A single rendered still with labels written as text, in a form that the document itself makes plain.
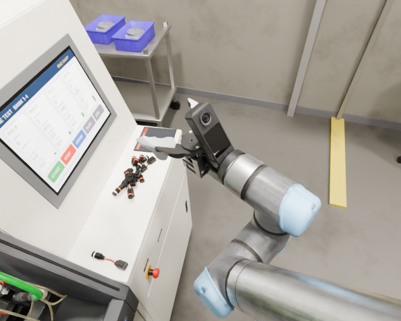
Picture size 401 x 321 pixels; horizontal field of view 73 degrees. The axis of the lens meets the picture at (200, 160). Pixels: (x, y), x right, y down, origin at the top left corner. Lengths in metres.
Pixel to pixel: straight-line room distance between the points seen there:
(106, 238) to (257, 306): 0.69
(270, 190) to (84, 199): 0.74
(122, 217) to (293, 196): 0.71
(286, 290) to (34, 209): 0.73
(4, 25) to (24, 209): 0.49
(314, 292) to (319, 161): 2.32
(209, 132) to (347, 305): 0.30
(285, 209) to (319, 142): 2.38
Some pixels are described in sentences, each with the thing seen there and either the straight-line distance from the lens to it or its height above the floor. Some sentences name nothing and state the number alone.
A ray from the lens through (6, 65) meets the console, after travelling 0.91.
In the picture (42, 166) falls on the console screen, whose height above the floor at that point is 1.23.
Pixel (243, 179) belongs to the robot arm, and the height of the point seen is 1.46.
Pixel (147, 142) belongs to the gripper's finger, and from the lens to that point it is 0.54.
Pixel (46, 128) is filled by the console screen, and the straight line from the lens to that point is 0.94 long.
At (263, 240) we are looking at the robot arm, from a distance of 0.51.
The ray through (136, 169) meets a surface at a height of 1.01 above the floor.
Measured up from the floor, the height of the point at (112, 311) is 0.95.
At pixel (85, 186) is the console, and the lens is 1.05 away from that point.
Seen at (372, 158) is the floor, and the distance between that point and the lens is 2.85.
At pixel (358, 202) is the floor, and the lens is 2.46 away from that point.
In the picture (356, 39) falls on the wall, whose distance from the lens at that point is 2.74.
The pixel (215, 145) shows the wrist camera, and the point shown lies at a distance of 0.48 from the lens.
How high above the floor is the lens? 1.82
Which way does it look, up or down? 48 degrees down
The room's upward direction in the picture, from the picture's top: 3 degrees counter-clockwise
